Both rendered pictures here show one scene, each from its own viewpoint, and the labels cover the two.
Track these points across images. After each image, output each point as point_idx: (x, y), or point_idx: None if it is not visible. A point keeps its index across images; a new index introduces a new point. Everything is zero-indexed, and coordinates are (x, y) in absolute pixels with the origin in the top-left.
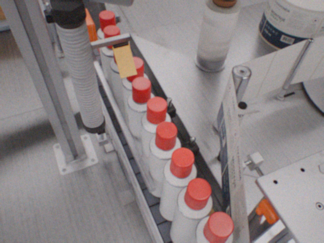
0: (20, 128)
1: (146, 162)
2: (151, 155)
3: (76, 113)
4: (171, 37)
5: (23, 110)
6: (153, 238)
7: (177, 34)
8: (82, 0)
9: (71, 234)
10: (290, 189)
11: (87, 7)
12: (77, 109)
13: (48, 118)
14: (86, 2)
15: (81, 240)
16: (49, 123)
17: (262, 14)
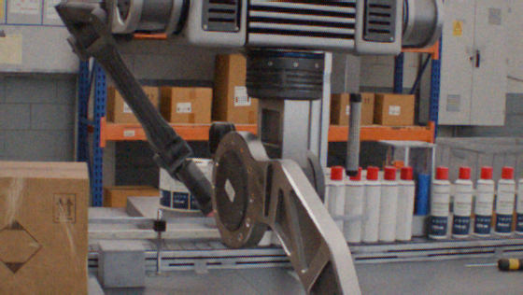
0: (275, 288)
1: (341, 227)
2: (359, 189)
3: (259, 273)
4: (178, 229)
5: (250, 287)
6: (387, 253)
7: (174, 227)
8: (203, 178)
9: (382, 277)
10: (399, 143)
11: (208, 182)
12: (253, 273)
13: (264, 281)
14: (205, 178)
15: (387, 275)
16: (270, 281)
17: (155, 207)
